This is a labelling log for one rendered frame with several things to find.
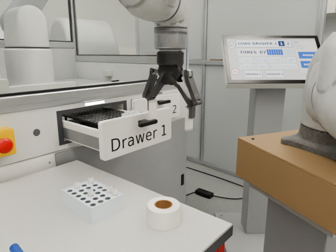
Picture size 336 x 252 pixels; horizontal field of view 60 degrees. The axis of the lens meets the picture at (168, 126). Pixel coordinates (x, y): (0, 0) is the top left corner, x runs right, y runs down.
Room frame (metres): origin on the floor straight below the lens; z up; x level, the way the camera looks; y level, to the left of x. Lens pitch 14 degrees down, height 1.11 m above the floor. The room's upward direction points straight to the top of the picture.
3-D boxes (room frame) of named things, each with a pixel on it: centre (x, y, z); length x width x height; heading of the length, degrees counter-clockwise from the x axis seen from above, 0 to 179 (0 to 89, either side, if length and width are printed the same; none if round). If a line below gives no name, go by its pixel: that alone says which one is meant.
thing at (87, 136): (1.00, 0.25, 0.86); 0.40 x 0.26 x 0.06; 50
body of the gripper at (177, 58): (0.82, -0.01, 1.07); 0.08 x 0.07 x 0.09; 50
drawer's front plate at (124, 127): (0.87, 0.09, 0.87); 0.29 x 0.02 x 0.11; 140
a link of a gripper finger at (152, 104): (0.87, 0.05, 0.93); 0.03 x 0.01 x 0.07; 140
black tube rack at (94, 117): (1.00, 0.24, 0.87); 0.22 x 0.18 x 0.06; 50
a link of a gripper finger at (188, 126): (0.78, -0.06, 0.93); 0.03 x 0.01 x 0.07; 140
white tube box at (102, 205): (0.61, 0.18, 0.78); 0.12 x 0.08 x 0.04; 48
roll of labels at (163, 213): (0.55, 0.01, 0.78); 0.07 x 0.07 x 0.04
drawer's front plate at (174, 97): (1.24, 0.04, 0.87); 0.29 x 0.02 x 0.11; 140
